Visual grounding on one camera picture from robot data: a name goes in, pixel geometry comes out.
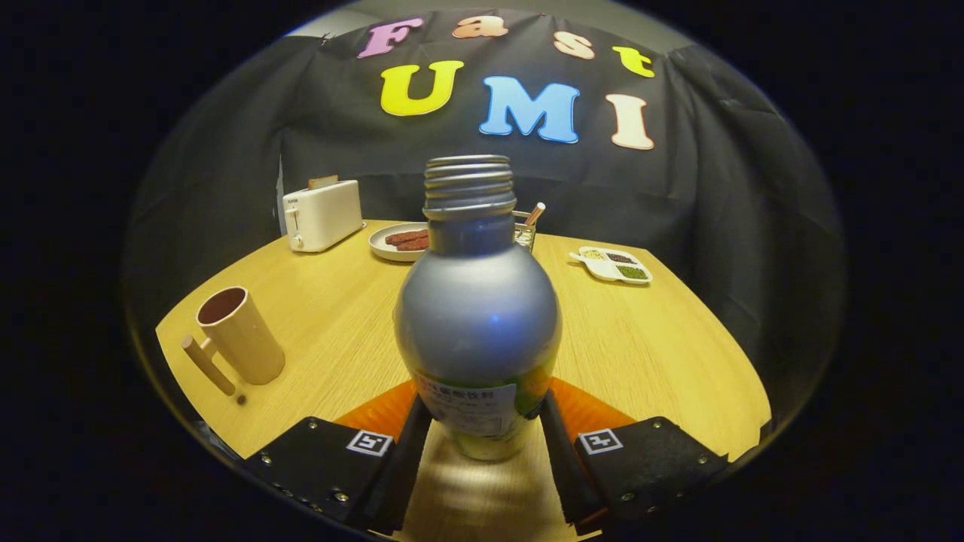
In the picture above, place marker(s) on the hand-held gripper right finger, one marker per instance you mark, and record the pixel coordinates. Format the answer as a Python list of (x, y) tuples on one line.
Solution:
[(561, 467)]

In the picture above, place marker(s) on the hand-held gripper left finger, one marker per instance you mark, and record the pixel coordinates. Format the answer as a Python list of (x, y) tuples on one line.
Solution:
[(403, 467)]

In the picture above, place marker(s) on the silver bottle with green label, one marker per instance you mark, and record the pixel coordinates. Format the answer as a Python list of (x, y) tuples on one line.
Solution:
[(478, 316)]

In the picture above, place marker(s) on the wooden table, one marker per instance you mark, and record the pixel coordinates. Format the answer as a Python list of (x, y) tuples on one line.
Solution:
[(640, 339)]

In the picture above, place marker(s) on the white divided dish with grains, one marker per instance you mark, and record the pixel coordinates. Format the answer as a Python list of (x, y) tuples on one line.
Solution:
[(611, 266)]

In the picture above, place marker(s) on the reddish brown meat slice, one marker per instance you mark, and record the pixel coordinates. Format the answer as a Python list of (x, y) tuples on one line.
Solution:
[(407, 236), (414, 245)]

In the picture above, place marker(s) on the white round plate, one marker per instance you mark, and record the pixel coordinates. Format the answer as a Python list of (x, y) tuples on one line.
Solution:
[(380, 245)]

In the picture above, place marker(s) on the striped brown stick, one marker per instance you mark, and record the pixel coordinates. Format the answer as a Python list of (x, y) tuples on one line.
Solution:
[(535, 214)]

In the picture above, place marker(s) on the white toaster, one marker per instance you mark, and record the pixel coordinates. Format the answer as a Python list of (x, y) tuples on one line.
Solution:
[(327, 218)]

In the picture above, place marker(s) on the toast slice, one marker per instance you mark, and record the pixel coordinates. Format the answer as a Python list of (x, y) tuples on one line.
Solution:
[(323, 182)]

